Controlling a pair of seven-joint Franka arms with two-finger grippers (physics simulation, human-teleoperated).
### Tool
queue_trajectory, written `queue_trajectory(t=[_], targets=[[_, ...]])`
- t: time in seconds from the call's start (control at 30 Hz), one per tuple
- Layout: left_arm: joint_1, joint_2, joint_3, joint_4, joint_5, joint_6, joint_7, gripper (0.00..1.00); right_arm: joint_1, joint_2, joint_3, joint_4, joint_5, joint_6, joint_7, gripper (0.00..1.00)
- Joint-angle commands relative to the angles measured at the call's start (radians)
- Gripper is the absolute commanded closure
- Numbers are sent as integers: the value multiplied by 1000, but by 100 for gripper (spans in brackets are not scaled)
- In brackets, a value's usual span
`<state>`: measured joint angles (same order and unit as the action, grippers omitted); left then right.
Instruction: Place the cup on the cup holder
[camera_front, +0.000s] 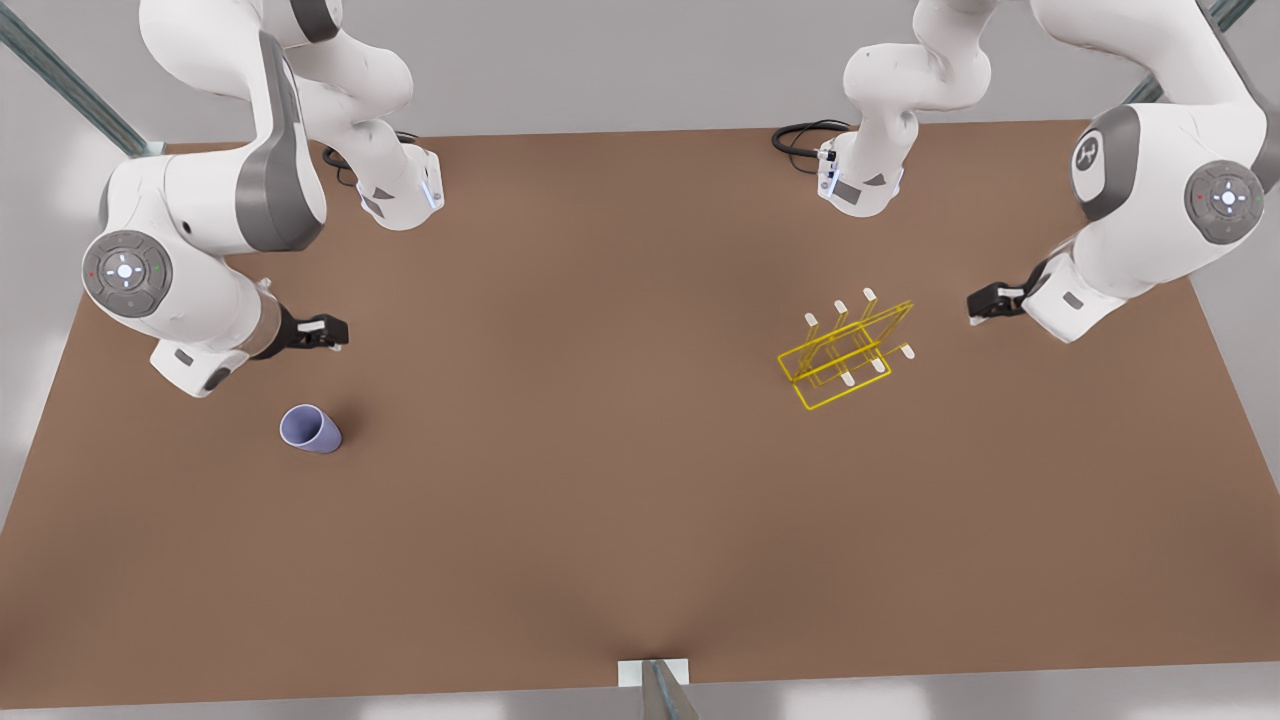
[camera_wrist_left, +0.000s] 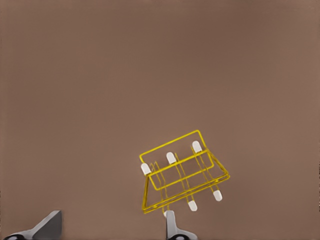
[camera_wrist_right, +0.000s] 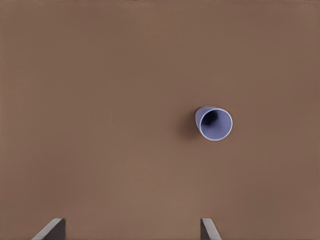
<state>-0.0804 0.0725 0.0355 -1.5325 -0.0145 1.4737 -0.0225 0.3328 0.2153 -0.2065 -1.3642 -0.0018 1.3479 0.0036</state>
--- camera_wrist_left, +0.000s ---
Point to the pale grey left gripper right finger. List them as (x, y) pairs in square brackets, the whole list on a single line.
[(171, 225)]

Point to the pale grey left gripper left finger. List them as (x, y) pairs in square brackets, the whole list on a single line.
[(47, 226)]

